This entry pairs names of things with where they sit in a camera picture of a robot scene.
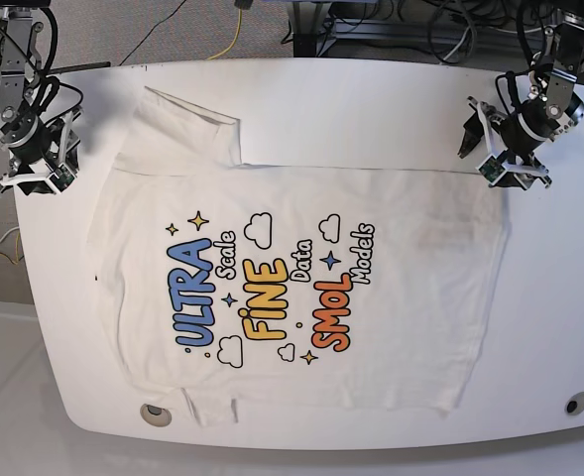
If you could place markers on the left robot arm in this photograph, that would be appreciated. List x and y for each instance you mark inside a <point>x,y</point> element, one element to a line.
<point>542,107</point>

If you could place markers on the right table cable grommet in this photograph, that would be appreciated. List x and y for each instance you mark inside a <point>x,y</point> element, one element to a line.
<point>575,405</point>

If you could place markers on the table cable grommet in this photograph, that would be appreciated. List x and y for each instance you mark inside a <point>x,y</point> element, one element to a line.
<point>575,405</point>
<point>155,416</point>

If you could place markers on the left table cable grommet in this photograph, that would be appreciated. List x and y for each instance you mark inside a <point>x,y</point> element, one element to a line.
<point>155,416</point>

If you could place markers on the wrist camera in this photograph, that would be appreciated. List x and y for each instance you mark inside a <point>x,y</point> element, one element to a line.
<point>61,178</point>
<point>492,170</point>

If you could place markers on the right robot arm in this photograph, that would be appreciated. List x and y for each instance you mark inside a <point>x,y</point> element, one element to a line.
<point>28,45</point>

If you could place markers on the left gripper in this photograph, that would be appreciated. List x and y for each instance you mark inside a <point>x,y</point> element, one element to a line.
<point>508,138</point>

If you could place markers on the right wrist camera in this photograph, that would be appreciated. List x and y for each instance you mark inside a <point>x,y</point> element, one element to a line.
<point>61,178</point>

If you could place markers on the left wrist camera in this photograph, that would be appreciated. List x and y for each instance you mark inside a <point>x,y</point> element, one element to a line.
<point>492,170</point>

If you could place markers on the white printed T-shirt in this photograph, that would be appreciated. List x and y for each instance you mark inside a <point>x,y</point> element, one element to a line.
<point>219,282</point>

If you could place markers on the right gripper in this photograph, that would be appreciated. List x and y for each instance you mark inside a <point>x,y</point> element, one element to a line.
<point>41,151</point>

